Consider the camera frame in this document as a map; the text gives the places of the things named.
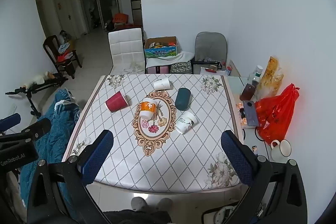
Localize white cup with dark print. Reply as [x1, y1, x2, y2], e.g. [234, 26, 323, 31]
[175, 111, 197, 134]

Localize white padded chair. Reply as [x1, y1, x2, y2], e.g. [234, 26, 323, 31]
[108, 28, 146, 75]

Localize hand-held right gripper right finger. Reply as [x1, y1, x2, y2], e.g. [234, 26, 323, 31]
[220, 130, 308, 224]

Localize yellow bread bag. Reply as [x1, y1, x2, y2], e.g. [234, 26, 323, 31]
[258, 56, 285, 99]

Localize red paper cup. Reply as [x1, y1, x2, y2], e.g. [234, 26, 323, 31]
[105, 91, 130, 112]

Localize blue quilted blanket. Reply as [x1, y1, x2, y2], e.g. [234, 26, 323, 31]
[19, 88, 82, 215]

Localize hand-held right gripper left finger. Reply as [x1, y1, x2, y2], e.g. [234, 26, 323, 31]
[26, 130, 114, 224]

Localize white bottle with green cap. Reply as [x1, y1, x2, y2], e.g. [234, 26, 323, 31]
[251, 65, 264, 87]

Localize floral diamond-pattern tablecloth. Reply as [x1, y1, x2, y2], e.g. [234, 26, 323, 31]
[62, 74, 243, 192]

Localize dark teal cup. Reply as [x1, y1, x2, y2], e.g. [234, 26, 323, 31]
[175, 88, 192, 111]

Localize red plastic bag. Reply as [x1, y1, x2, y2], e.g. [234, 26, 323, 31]
[254, 83, 300, 146]

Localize orange and white paper cup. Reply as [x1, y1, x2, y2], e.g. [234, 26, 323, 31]
[139, 99, 158, 121]

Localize white cloth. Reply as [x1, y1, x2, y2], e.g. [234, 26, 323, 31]
[146, 51, 195, 68]

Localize red box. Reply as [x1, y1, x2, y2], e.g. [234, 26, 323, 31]
[113, 13, 129, 25]

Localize white room door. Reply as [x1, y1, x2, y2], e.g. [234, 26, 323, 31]
[53, 0, 80, 39]

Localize grey cushioned chair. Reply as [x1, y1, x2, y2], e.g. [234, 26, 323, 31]
[192, 32, 228, 75]

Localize black tripod stand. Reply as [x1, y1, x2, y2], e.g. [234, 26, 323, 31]
[5, 75, 69, 119]

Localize grey slippers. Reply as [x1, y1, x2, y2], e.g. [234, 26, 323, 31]
[130, 196, 174, 214]

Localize black cable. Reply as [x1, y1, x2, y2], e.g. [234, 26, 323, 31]
[242, 126, 272, 161]

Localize clothes pile on chair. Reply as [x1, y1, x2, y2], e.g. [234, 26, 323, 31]
[57, 42, 74, 63]

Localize brown glass jar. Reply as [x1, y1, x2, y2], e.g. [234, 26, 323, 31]
[239, 83, 257, 102]

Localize plush toy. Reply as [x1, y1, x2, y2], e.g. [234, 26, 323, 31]
[26, 71, 57, 88]

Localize sliding glass door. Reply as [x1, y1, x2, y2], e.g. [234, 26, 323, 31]
[78, 0, 122, 33]

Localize cardboard box with blue print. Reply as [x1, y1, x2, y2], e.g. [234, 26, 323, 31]
[143, 36, 179, 58]

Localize white enamel mug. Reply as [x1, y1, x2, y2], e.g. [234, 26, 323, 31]
[270, 139, 292, 162]

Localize plain white paper cup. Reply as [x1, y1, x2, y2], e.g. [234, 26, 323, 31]
[153, 77, 171, 91]

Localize grey smartphone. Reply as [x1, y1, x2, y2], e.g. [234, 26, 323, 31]
[242, 100, 260, 127]

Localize patterned dark bag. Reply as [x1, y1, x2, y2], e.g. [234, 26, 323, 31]
[170, 61, 194, 74]

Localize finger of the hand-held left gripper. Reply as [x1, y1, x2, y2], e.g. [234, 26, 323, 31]
[21, 118, 52, 139]
[0, 113, 22, 133]

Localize dark wooden chair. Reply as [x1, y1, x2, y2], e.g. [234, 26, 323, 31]
[43, 35, 83, 80]

